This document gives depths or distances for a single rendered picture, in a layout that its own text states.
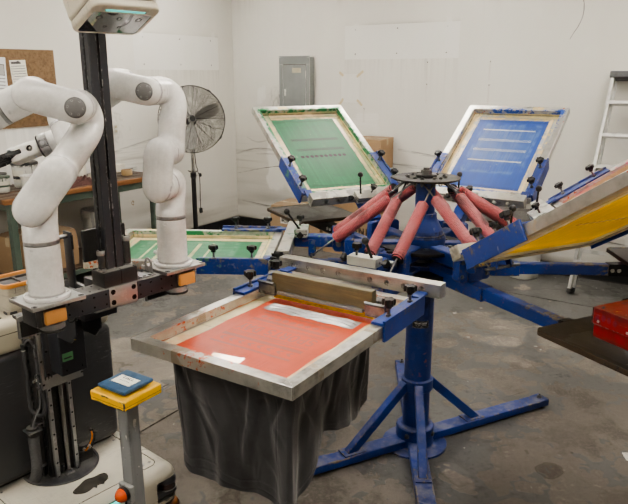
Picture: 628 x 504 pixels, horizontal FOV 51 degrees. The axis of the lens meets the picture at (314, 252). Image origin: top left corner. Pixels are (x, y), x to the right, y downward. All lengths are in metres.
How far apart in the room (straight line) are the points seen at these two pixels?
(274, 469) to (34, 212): 0.96
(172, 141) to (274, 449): 0.96
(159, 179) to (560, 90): 4.55
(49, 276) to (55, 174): 0.30
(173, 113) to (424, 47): 4.62
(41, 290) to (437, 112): 5.01
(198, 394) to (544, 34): 4.80
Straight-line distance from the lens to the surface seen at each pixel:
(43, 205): 1.82
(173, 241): 2.16
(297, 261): 2.57
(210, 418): 2.05
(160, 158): 2.04
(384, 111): 6.69
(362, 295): 2.17
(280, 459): 1.94
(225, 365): 1.80
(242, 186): 7.79
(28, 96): 1.81
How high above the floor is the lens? 1.74
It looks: 15 degrees down
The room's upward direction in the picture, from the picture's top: straight up
